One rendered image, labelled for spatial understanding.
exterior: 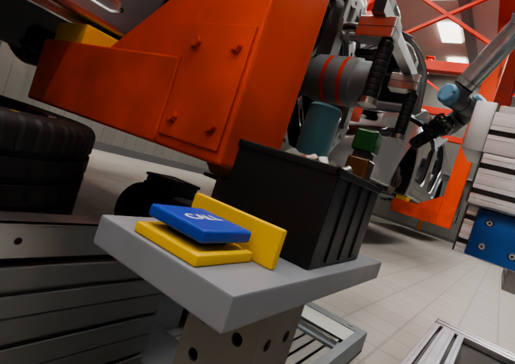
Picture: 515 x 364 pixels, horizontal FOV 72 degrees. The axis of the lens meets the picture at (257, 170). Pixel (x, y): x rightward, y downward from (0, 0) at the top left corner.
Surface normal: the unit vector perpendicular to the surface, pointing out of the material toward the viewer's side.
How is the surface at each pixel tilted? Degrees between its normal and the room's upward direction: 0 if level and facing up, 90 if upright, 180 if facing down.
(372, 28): 90
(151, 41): 90
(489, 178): 90
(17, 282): 90
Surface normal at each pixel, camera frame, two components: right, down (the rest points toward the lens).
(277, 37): 0.79, 0.27
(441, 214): -0.53, -0.16
